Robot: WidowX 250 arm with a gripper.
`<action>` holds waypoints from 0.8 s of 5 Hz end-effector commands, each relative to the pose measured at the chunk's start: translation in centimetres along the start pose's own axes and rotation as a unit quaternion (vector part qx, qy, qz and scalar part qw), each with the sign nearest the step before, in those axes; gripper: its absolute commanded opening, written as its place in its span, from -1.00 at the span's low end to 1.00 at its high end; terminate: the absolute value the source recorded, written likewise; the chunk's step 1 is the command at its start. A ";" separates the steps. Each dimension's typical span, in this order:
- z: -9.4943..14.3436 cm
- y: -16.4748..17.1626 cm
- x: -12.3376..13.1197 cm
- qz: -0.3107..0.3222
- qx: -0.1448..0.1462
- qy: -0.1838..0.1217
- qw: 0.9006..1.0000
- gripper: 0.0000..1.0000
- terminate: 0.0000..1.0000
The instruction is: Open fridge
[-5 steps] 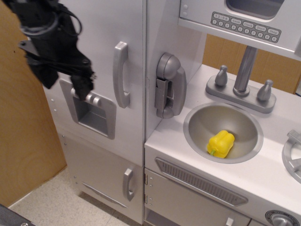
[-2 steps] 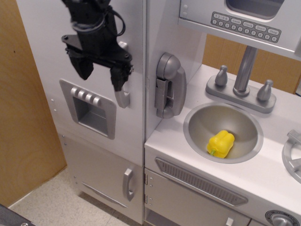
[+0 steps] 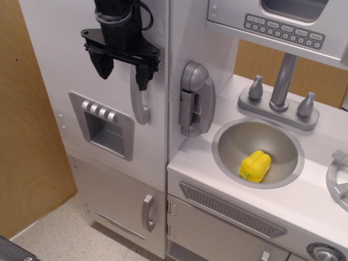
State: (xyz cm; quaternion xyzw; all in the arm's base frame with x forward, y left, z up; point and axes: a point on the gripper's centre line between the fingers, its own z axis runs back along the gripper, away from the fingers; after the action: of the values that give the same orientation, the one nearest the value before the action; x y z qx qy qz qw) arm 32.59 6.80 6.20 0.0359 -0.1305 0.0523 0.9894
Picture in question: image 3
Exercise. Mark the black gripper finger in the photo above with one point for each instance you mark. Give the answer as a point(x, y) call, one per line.
point(103, 63)
point(144, 73)

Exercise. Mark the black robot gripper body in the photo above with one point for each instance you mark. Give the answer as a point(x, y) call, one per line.
point(123, 42)

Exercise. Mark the silver fridge door handle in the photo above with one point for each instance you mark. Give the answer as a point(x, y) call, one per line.
point(141, 112)

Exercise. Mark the white fridge door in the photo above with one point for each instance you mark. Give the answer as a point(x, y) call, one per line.
point(55, 31)

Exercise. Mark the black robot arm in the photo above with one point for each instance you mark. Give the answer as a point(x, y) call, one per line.
point(112, 12)

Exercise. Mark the silver ice water dispenser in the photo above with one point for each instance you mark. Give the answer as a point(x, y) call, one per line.
point(103, 126)

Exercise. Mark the silver round sink bowl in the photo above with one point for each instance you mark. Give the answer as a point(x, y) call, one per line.
point(238, 139)

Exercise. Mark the brown wooden board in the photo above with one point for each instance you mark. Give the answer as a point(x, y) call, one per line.
point(35, 174)

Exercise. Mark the white lower freezer door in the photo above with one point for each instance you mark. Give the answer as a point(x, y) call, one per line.
point(114, 200)

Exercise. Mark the yellow toy bell pepper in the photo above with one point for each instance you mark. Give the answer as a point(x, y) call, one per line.
point(254, 167)

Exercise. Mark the silver vent grille panel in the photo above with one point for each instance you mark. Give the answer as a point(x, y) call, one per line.
point(232, 212)

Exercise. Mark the white toy kitchen cabinet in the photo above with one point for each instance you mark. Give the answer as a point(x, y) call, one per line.
point(304, 207)

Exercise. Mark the silver toy faucet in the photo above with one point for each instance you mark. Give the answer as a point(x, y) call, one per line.
point(275, 105)

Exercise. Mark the toy microwave with keypad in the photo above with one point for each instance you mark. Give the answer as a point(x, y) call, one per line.
point(316, 30)

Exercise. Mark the black case corner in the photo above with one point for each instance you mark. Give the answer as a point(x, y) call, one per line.
point(11, 252)

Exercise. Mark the silver stove burner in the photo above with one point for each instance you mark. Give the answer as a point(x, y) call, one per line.
point(336, 178)

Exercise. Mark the silver oven knob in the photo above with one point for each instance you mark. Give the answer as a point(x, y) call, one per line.
point(325, 252)

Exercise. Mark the grey toy wall phone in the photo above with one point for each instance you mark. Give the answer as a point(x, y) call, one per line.
point(197, 104)

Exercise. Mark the silver lower door handle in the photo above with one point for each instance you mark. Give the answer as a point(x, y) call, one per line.
point(147, 223)

